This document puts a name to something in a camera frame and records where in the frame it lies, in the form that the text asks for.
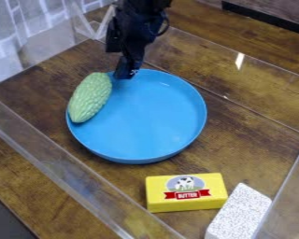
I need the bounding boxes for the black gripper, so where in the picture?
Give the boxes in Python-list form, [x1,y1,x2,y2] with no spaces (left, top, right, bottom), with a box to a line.
[105,0,172,79]

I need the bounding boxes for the green bitter gourd toy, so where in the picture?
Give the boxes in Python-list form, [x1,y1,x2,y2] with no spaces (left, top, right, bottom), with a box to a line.
[67,72,111,123]

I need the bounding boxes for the blue round tray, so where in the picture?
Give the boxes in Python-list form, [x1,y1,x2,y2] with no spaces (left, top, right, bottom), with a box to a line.
[66,69,208,164]

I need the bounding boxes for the white sheer curtain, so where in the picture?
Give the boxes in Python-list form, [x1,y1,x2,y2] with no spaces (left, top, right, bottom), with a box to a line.
[0,0,115,82]

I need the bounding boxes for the yellow butter block toy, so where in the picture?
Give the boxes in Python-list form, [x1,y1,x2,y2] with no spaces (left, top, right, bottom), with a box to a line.
[145,173,228,213]

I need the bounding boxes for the white speckled sponge block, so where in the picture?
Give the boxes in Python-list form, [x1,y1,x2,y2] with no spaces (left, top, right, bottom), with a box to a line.
[204,183,271,239]

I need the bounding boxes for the clear acrylic enclosure wall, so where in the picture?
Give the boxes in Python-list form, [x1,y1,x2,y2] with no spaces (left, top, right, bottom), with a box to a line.
[0,12,299,239]

